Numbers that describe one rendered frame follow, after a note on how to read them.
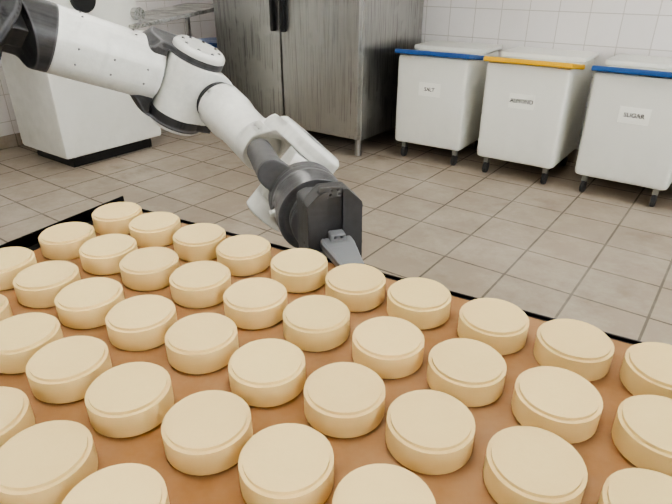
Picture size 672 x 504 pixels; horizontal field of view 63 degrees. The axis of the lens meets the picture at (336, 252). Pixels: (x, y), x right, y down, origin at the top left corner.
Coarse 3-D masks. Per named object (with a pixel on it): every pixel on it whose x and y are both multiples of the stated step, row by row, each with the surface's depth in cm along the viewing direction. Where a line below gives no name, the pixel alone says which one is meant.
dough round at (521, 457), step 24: (504, 432) 30; (528, 432) 30; (504, 456) 29; (528, 456) 29; (552, 456) 29; (576, 456) 29; (504, 480) 28; (528, 480) 27; (552, 480) 27; (576, 480) 27
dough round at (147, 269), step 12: (132, 252) 49; (144, 252) 49; (156, 252) 49; (168, 252) 49; (120, 264) 48; (132, 264) 47; (144, 264) 47; (156, 264) 47; (168, 264) 47; (132, 276) 46; (144, 276) 46; (156, 276) 46; (168, 276) 47; (132, 288) 47; (144, 288) 47; (156, 288) 47
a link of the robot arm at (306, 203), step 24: (312, 168) 63; (288, 192) 59; (312, 192) 53; (336, 192) 52; (288, 216) 60; (312, 216) 53; (336, 216) 54; (360, 216) 54; (288, 240) 62; (312, 240) 54; (360, 240) 55
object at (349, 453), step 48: (96, 336) 41; (240, 336) 41; (432, 336) 41; (528, 336) 41; (0, 384) 36; (192, 384) 36; (384, 384) 36; (96, 432) 33; (384, 432) 33; (480, 432) 33; (192, 480) 30; (336, 480) 30; (432, 480) 30; (480, 480) 30
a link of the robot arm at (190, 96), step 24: (168, 72) 79; (192, 72) 78; (216, 72) 80; (168, 96) 80; (192, 96) 80; (216, 96) 78; (240, 96) 79; (168, 120) 81; (192, 120) 83; (216, 120) 78; (240, 120) 75
